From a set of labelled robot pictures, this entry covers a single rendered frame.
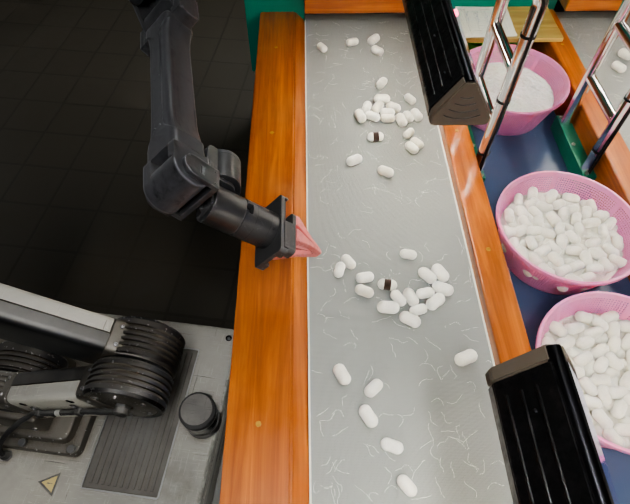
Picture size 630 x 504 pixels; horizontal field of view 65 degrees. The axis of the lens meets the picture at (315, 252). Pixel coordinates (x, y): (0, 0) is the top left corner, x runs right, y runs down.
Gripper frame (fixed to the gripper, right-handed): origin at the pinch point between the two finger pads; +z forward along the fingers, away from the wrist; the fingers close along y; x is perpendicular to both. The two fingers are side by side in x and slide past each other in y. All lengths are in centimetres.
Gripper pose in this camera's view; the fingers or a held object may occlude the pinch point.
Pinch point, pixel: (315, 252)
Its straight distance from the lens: 78.5
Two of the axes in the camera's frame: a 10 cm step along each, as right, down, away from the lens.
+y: -0.3, -8.2, 5.6
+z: 7.6, 3.5, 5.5
